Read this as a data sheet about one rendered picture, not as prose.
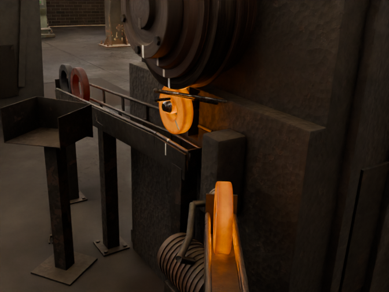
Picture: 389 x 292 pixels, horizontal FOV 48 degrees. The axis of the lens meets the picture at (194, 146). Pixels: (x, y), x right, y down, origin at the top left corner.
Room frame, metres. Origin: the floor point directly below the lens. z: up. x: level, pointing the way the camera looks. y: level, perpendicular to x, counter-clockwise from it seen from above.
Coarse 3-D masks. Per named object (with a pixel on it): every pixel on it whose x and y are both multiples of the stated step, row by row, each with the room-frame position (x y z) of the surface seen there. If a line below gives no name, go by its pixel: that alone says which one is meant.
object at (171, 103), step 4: (172, 100) 1.29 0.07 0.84; (192, 100) 1.33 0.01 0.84; (164, 104) 1.28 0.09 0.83; (168, 104) 1.28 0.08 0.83; (172, 104) 1.28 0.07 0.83; (196, 104) 1.33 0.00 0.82; (164, 108) 1.28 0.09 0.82; (168, 108) 1.28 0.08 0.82; (172, 108) 1.28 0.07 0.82; (176, 108) 1.29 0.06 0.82; (196, 108) 1.33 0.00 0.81; (168, 112) 1.29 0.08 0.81; (172, 112) 1.29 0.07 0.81
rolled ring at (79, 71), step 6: (72, 72) 2.09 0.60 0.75; (78, 72) 2.02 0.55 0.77; (84, 72) 2.02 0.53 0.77; (72, 78) 2.10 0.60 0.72; (78, 78) 2.11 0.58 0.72; (84, 78) 2.00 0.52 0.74; (72, 84) 2.10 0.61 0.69; (78, 84) 2.12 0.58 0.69; (84, 84) 1.98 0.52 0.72; (72, 90) 2.10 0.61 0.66; (78, 90) 2.11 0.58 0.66; (84, 90) 1.98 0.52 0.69; (78, 96) 2.08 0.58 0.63; (84, 96) 1.98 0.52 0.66
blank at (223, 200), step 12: (216, 192) 0.82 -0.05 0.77; (228, 192) 0.81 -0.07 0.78; (216, 204) 0.80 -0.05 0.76; (228, 204) 0.79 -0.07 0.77; (216, 216) 0.77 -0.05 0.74; (228, 216) 0.77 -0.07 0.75; (216, 228) 0.76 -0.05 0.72; (228, 228) 0.76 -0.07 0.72; (216, 240) 0.76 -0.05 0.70; (228, 240) 0.76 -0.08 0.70; (216, 252) 0.77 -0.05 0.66; (228, 252) 0.77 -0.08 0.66
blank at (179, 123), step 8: (168, 88) 1.31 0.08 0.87; (160, 96) 1.35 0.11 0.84; (168, 96) 1.31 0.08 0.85; (160, 104) 1.35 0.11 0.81; (176, 104) 1.28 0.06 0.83; (184, 104) 1.24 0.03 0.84; (192, 104) 1.26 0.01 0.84; (160, 112) 1.35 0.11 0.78; (184, 112) 1.24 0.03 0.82; (192, 112) 1.25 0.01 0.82; (168, 120) 1.31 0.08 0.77; (176, 120) 1.27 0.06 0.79; (184, 120) 1.24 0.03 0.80; (192, 120) 1.26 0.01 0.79; (168, 128) 1.31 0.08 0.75; (176, 128) 1.27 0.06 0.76; (184, 128) 1.25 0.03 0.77
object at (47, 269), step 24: (24, 120) 1.66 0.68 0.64; (48, 120) 1.72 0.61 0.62; (72, 120) 1.53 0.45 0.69; (24, 144) 1.52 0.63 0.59; (48, 144) 1.50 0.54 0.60; (48, 168) 1.57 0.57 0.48; (48, 192) 1.57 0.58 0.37; (72, 240) 1.61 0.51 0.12; (48, 264) 1.59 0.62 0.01; (72, 264) 1.60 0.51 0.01
